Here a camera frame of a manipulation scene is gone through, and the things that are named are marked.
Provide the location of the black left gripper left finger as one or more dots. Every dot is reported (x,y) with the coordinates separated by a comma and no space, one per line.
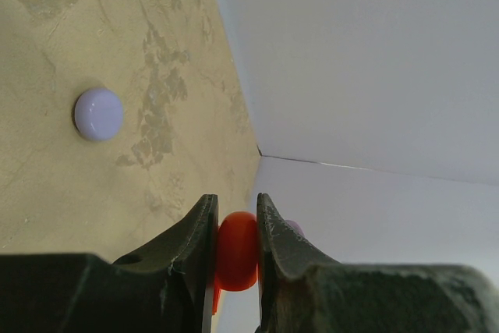
(166,285)

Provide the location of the lilac earbud charging case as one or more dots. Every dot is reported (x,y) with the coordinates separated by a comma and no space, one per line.
(98,114)

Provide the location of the orange earbud charging case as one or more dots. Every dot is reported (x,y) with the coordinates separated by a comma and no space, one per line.
(236,255)

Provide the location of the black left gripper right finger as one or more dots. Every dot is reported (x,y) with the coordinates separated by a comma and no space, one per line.
(302,289)

